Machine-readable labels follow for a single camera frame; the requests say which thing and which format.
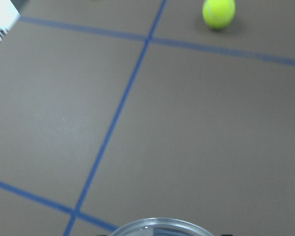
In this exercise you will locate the clear tennis ball tube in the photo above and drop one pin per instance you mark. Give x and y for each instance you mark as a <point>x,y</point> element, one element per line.
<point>160,226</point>

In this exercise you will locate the yellow tennis ball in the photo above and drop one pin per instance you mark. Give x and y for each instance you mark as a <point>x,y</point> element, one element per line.
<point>218,14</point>

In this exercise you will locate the blue tape line crosswise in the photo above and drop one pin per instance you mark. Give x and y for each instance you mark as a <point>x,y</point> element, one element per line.
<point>163,41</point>

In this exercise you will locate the blue tape line lengthwise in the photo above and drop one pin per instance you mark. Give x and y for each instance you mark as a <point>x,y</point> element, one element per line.
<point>114,121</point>

